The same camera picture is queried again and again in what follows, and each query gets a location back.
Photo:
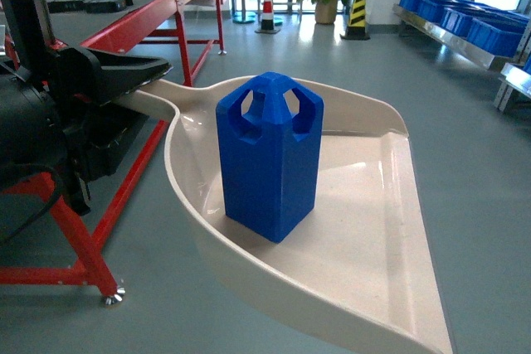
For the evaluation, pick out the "black box left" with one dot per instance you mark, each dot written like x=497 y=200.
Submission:
x=62 y=6

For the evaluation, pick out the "yellow black traffic cone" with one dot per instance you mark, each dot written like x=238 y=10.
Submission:
x=356 y=29

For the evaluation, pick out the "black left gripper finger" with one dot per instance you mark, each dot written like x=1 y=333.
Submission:
x=113 y=75
x=108 y=135

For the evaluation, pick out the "stainless steel roller shelf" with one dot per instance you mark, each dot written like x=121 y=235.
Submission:
x=491 y=39

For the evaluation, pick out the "blue plastic part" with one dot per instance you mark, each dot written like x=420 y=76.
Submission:
x=269 y=134

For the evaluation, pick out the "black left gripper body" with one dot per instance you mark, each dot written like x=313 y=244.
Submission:
x=68 y=120

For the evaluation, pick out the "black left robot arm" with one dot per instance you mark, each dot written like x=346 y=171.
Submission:
x=29 y=23

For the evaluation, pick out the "black box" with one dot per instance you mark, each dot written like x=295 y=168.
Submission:
x=107 y=6
x=62 y=6

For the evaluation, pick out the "black box right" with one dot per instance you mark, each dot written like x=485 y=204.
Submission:
x=107 y=6

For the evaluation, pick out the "beige plastic dustpan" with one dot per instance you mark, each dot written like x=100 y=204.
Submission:
x=357 y=270

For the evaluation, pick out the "red white traffic cone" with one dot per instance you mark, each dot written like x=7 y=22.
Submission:
x=267 y=24

